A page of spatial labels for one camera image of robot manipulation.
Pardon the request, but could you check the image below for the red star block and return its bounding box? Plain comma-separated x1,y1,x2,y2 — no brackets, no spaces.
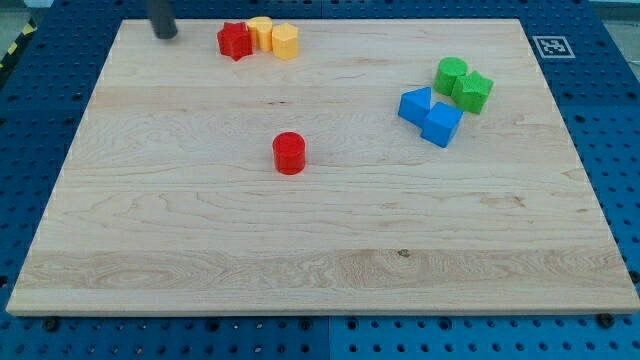
217,22,253,61

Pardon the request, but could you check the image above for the green star block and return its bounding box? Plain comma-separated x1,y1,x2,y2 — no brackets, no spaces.
451,71,494,114

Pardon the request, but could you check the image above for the red cylinder block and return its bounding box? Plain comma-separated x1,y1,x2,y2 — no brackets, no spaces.
272,132,306,175

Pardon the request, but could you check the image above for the wooden board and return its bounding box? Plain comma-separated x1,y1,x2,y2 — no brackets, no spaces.
7,19,639,317

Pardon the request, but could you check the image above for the blue triangle block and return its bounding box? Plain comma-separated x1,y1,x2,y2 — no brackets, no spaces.
398,87,432,127

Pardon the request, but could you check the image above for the blue cube block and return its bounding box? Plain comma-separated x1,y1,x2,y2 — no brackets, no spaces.
420,102,463,148

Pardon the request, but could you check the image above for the yellow hexagon block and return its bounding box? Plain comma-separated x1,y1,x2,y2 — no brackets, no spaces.
272,23,299,60

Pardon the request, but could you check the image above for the yellow heart block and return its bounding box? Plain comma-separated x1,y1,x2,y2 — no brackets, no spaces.
246,16,273,52

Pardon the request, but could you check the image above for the green cylinder block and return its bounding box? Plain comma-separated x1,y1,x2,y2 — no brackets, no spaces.
433,57,468,96

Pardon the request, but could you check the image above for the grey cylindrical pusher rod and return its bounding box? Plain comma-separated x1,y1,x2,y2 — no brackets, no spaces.
144,0,178,40

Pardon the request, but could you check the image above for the white fiducial marker tag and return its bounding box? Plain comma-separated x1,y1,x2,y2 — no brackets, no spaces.
532,35,575,59

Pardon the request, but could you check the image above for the yellow black hazard tape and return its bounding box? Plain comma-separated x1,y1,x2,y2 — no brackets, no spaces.
1,18,38,71

